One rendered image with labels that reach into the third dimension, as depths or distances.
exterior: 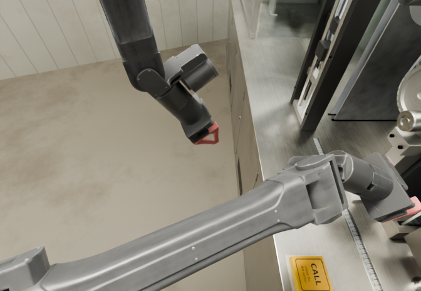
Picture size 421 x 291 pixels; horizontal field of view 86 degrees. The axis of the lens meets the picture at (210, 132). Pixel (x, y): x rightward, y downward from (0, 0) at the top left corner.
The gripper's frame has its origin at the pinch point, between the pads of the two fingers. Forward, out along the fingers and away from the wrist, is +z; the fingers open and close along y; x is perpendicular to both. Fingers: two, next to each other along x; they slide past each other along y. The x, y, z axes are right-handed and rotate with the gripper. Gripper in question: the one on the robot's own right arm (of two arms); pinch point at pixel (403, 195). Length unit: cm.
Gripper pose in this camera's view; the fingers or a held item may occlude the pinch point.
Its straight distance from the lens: 57.1
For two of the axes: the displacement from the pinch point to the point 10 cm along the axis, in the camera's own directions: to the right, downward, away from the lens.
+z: 8.7, 3.3, 3.7
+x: 5.0, -6.0, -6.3
